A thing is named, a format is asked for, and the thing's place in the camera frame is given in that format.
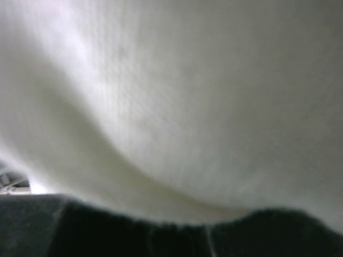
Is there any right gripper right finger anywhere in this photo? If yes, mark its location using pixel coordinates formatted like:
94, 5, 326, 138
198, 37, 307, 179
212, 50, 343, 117
207, 210, 342, 257

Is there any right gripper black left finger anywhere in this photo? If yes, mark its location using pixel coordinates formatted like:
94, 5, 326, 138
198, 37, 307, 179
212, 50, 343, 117
1, 195, 209, 256

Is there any white pillow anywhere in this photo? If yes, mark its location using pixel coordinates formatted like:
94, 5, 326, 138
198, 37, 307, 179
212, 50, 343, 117
1, 1, 342, 233

